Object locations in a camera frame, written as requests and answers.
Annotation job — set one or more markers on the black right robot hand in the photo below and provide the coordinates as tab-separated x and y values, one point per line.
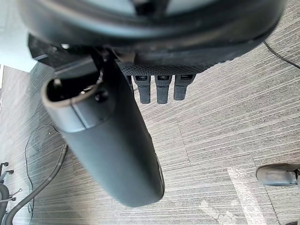
112	150

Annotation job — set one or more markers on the black office chair base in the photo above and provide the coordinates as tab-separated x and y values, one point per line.
5	187

